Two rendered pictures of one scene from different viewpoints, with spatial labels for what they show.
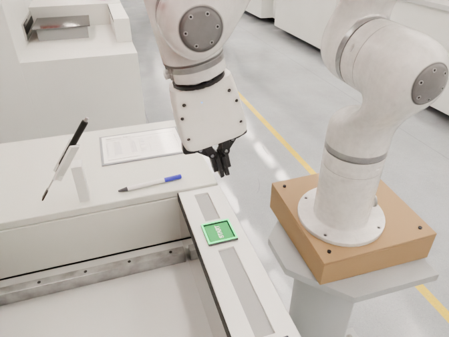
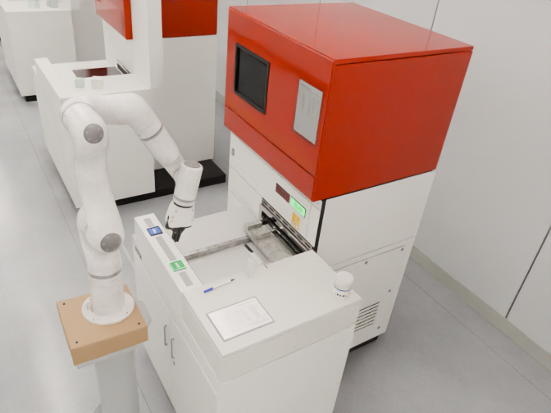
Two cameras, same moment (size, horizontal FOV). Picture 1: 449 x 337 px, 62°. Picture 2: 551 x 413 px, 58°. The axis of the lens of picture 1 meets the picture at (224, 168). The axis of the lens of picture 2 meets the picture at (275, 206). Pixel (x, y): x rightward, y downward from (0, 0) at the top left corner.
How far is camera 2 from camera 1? 2.27 m
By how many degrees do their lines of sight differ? 112
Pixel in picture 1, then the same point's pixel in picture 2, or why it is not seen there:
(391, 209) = (73, 313)
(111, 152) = (256, 306)
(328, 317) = not seen: hidden behind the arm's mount
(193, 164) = (199, 303)
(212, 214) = (182, 275)
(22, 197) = (280, 273)
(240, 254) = (167, 258)
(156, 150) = (227, 312)
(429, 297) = not seen: outside the picture
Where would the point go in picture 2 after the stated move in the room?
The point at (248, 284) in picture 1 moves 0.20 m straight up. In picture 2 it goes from (163, 250) to (161, 211)
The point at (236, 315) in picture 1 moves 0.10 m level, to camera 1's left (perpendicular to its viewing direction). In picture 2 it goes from (167, 240) to (191, 238)
